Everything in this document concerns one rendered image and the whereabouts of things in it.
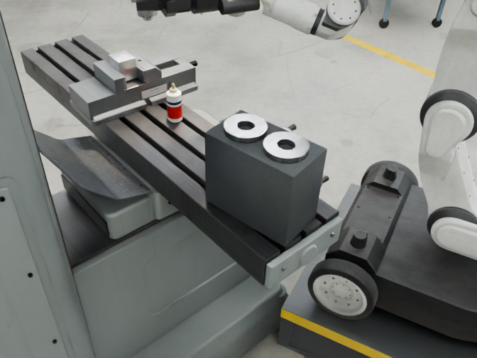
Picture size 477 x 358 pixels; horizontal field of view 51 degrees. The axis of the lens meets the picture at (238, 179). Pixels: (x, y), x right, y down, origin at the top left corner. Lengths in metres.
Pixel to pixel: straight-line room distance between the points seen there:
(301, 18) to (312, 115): 1.94
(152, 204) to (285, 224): 0.45
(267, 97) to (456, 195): 2.04
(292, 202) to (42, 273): 0.57
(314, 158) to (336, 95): 2.46
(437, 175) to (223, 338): 0.87
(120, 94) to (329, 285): 0.80
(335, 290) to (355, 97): 2.08
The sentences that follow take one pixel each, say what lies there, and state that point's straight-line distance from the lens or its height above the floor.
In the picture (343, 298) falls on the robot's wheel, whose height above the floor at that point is 0.47.
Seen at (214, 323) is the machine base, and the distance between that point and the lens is 1.78.
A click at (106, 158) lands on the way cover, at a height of 0.84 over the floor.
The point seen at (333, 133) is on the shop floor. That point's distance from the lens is 3.04.
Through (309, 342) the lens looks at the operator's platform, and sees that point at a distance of 1.66.
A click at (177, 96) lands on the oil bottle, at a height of 0.98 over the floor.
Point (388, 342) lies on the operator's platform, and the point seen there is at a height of 0.40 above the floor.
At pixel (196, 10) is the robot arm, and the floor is 1.21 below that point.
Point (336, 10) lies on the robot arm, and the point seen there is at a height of 1.23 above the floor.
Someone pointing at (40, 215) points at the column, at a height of 0.94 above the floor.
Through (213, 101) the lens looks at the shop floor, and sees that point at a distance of 3.26.
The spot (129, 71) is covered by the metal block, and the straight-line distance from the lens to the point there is 1.45.
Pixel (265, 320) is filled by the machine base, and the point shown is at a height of 0.13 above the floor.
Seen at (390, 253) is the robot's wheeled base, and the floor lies 0.57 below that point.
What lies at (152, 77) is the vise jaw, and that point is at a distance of 1.45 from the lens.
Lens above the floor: 1.67
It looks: 39 degrees down
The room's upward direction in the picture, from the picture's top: 2 degrees clockwise
